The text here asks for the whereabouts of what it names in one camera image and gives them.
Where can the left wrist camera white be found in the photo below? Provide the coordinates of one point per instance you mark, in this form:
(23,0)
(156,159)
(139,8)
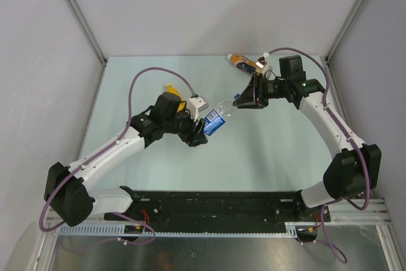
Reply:
(195,105)

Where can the orange juice bottle white cap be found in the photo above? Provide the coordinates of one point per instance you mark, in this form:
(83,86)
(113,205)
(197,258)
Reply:
(243,63)

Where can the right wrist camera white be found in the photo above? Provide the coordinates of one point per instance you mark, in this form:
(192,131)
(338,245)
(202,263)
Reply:
(264,66)

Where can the yellow juice bottle yellow cap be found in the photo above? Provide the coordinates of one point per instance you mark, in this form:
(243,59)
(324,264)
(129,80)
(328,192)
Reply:
(171,89)

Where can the right aluminium corner post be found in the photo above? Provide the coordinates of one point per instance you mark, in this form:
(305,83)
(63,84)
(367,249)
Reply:
(350,20)

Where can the clear water bottle blue label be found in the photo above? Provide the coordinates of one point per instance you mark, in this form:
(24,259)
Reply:
(218,117)

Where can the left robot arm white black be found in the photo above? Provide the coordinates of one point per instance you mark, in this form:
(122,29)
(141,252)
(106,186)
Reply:
(71,190)

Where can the left aluminium corner post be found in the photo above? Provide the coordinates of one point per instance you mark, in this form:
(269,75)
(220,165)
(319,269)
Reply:
(86,30)

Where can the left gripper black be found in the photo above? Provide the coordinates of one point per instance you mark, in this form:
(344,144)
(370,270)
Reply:
(193,136)

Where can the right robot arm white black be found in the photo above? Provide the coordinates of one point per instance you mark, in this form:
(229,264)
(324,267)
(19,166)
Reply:
(355,165)

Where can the aluminium corner post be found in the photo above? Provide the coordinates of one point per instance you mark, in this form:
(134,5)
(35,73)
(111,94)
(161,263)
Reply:
(86,30)
(350,20)

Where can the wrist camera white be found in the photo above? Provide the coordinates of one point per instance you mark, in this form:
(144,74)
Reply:
(264,66)
(195,105)

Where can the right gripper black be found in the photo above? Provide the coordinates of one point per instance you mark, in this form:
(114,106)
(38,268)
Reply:
(254,96)

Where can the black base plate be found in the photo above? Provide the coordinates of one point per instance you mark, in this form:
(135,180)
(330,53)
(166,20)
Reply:
(221,212)

